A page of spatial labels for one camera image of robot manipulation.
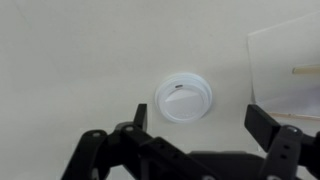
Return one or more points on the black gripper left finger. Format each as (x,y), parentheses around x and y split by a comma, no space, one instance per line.
(133,156)

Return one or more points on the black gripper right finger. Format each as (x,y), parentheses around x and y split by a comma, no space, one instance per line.
(286,150)

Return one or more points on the white paper cup lid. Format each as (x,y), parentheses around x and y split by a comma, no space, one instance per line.
(183,100)

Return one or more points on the wooden stir stick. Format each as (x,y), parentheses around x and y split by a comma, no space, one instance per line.
(306,69)

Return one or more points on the clear plastic stirrer tray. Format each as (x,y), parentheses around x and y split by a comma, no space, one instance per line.
(283,46)

